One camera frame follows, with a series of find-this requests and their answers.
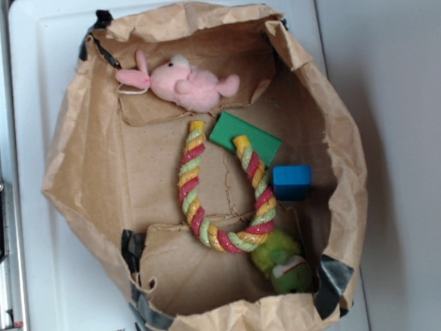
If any green wooden block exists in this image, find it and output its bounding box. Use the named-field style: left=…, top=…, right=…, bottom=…
left=208, top=111, right=282, bottom=167

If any blue wooden block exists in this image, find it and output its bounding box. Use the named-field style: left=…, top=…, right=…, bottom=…
left=272, top=165, right=313, bottom=201

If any brown paper bag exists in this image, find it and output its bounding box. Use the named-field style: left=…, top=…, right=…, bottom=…
left=42, top=2, right=368, bottom=331

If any green plush toy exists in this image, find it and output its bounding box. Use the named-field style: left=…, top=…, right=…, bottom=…
left=250, top=229, right=313, bottom=295

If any multicolour rope ring toy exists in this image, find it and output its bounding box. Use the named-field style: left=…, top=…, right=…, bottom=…
left=177, top=120, right=277, bottom=254

